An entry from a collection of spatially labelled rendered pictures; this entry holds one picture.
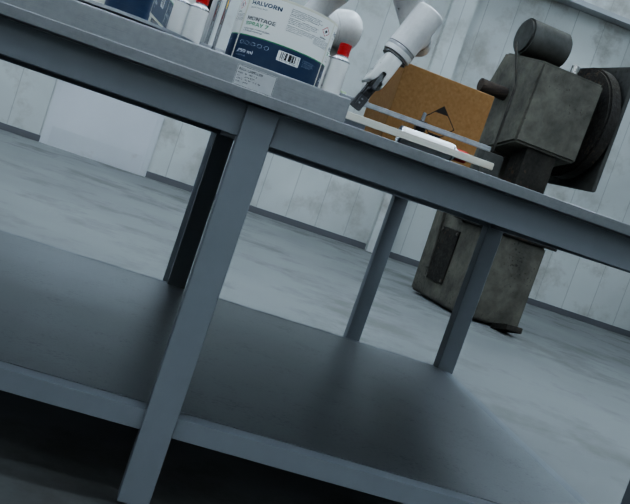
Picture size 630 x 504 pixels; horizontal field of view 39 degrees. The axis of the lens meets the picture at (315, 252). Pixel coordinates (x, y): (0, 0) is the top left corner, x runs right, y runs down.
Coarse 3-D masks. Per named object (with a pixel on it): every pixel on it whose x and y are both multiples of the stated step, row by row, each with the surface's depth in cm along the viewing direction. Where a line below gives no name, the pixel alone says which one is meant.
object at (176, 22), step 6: (180, 0) 231; (186, 0) 232; (174, 6) 231; (180, 6) 231; (186, 6) 232; (174, 12) 231; (180, 12) 231; (186, 12) 233; (174, 18) 231; (180, 18) 232; (168, 24) 232; (174, 24) 231; (180, 24) 232; (174, 30) 232; (180, 30) 233
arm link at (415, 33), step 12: (420, 12) 239; (432, 12) 238; (408, 24) 239; (420, 24) 238; (432, 24) 239; (396, 36) 240; (408, 36) 239; (420, 36) 239; (408, 48) 239; (420, 48) 242
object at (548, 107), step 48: (528, 48) 762; (528, 96) 722; (576, 96) 730; (624, 96) 747; (528, 144) 729; (576, 144) 739; (432, 240) 807; (528, 240) 734; (432, 288) 780; (528, 288) 746
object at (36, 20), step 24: (24, 24) 155; (48, 24) 149; (96, 48) 153; (120, 48) 151; (168, 72) 153; (192, 72) 153; (240, 96) 155; (264, 96) 156; (312, 120) 157; (384, 144) 160; (432, 168) 168; (456, 168) 162; (504, 192) 166; (528, 192) 164; (576, 216) 166; (600, 216) 167
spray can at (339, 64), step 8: (344, 48) 239; (336, 56) 240; (344, 56) 240; (336, 64) 239; (344, 64) 239; (328, 72) 240; (336, 72) 239; (344, 72) 240; (328, 80) 240; (336, 80) 239; (328, 88) 240; (336, 88) 240
